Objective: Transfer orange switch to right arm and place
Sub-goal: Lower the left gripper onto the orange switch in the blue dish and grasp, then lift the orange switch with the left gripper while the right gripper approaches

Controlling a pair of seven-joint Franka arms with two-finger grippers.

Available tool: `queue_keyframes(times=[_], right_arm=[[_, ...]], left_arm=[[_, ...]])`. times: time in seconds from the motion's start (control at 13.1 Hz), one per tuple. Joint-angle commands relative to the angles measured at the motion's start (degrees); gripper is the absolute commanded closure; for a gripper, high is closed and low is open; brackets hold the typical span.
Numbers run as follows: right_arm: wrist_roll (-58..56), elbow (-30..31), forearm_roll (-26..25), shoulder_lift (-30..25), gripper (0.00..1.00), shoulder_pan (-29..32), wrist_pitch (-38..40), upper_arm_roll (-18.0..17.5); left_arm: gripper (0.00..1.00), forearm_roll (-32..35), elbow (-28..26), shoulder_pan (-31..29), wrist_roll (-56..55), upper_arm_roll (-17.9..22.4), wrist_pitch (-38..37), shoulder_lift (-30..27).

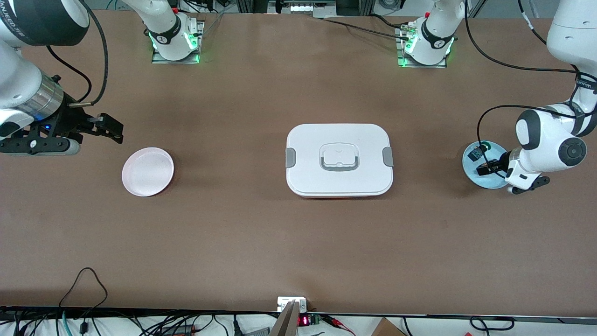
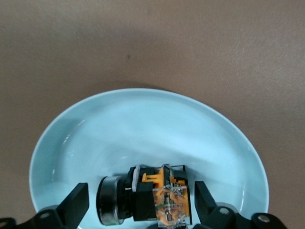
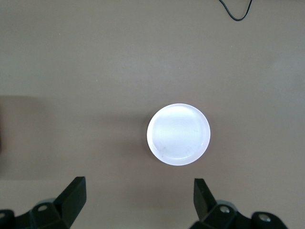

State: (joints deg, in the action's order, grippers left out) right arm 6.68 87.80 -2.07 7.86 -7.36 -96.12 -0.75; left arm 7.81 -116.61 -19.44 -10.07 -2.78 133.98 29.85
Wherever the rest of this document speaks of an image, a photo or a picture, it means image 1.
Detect brown cardboard piece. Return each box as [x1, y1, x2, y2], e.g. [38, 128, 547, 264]
[371, 317, 407, 336]

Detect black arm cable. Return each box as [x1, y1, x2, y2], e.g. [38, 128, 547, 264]
[464, 0, 597, 180]
[46, 0, 109, 108]

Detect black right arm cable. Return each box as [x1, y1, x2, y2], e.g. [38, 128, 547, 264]
[46, 0, 109, 108]

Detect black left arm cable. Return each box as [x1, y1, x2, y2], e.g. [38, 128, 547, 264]
[464, 0, 597, 180]

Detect white lidded storage box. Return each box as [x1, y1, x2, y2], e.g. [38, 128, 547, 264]
[285, 124, 394, 198]

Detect green push-button switch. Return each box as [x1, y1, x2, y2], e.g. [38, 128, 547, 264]
[468, 141, 493, 162]

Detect black coiled cable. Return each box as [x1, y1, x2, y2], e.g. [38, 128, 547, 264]
[470, 317, 515, 333]

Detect red test leads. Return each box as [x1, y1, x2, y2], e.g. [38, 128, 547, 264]
[324, 315, 357, 336]

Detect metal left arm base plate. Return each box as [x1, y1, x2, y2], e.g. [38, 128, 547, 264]
[396, 26, 447, 69]

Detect black cable across table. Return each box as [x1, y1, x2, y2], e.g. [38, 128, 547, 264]
[321, 14, 413, 39]

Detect white connector block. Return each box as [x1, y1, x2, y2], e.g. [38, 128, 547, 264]
[277, 297, 308, 313]

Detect light blue round plate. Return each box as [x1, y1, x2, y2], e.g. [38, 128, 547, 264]
[462, 141, 514, 189]

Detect aluminium mounting bar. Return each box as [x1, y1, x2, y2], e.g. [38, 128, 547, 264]
[270, 301, 300, 336]

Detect pink round plate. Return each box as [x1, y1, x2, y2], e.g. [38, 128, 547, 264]
[122, 147, 174, 197]

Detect silver lit device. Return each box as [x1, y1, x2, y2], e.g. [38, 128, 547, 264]
[268, 0, 337, 18]

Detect black looped thin cable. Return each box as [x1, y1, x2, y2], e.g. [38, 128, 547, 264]
[58, 267, 109, 322]

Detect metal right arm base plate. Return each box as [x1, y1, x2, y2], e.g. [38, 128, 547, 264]
[152, 20, 205, 64]

